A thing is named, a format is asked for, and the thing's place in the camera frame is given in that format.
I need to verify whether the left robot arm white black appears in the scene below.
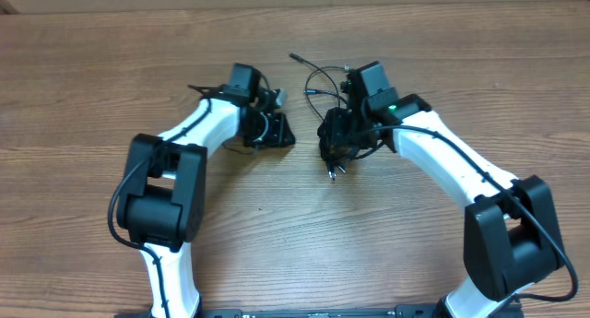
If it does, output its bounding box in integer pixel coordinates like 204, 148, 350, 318
107, 63, 296, 317

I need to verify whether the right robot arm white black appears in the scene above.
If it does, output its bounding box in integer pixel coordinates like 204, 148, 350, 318
317, 62, 571, 317

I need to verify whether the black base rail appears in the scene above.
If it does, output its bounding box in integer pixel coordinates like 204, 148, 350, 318
198, 304, 441, 318

